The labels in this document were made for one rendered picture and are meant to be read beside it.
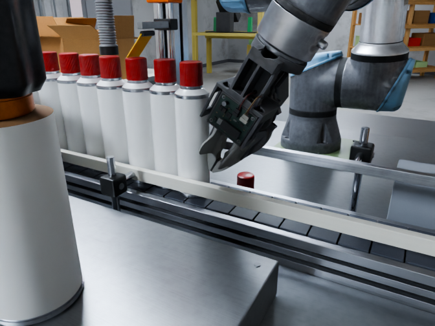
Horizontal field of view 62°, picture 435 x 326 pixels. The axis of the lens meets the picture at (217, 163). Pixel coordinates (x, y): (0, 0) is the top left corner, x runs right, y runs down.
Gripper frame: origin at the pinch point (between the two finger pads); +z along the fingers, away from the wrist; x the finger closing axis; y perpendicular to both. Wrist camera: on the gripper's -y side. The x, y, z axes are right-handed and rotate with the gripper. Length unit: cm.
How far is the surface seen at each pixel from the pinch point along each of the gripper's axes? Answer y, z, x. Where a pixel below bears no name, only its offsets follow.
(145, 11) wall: -539, 193, -402
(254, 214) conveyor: 3.1, 0.9, 9.3
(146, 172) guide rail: 4.5, 6.9, -8.0
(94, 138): 2.5, 10.7, -20.8
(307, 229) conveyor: 3.4, -2.9, 16.1
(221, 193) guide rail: 4.6, 0.6, 3.9
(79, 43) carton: -116, 72, -139
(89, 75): 1.6, 1.4, -26.4
